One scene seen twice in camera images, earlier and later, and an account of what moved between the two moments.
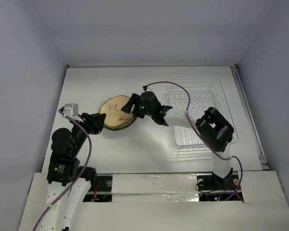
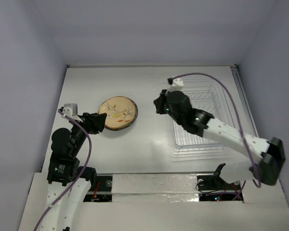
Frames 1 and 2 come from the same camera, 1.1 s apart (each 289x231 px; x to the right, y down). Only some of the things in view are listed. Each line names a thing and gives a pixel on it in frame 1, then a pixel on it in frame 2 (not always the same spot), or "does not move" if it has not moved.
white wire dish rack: x=195 y=96 does not move
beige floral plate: x=116 y=119 does not move
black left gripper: x=94 y=121 does not move
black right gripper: x=137 y=106 -> x=162 y=103
